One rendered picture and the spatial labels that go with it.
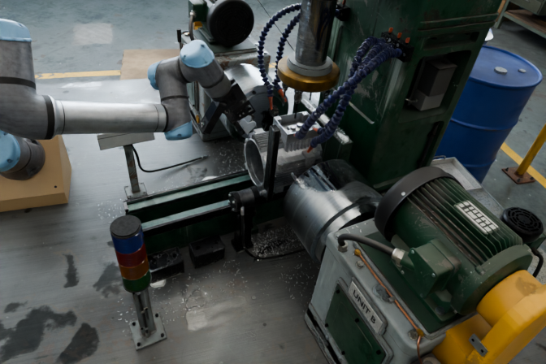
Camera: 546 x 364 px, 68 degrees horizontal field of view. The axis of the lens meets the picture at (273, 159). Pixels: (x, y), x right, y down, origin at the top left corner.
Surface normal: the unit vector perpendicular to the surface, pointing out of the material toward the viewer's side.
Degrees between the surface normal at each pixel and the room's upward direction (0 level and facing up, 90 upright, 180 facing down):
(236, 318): 0
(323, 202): 39
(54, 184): 45
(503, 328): 90
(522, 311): 51
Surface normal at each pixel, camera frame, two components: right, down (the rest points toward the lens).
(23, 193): 0.26, -0.10
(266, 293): 0.09, -0.77
